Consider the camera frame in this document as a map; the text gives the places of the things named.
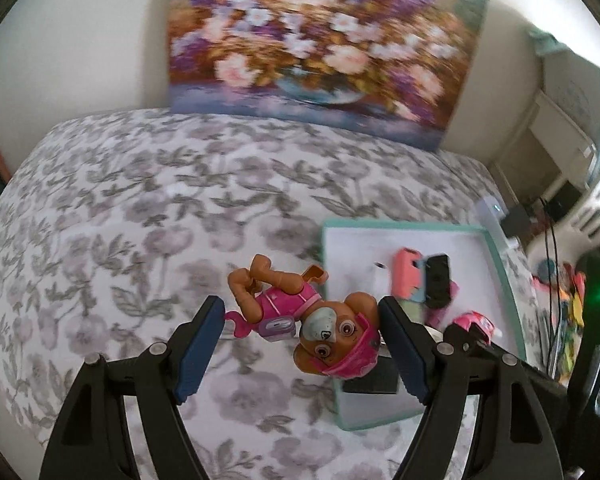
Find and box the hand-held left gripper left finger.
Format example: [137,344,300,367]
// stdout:
[39,295,226,480]

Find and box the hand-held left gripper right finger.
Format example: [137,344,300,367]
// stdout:
[378,296,566,480]

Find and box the pink clear plastic box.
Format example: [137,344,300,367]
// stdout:
[425,280,461,328]

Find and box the pink smartwatch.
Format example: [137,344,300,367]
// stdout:
[445,311,502,348]

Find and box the black toy car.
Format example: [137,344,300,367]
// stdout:
[422,254,453,310]

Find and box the pink pup toy figure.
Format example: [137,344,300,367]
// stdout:
[225,254,381,378]

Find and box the teal and white box tray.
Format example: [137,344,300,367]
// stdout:
[321,219,528,432]

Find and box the pile of colourful toys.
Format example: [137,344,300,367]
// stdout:
[532,257,588,376]

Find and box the black charger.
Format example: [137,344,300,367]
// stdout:
[502,205,531,238]

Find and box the grey power strip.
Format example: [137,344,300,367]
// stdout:
[476,197,511,238]

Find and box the grey floral blanket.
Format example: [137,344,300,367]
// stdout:
[0,107,551,480]

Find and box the white cabinet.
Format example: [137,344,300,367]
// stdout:
[490,95,600,211]

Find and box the flower painting canvas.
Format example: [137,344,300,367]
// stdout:
[167,0,488,153]

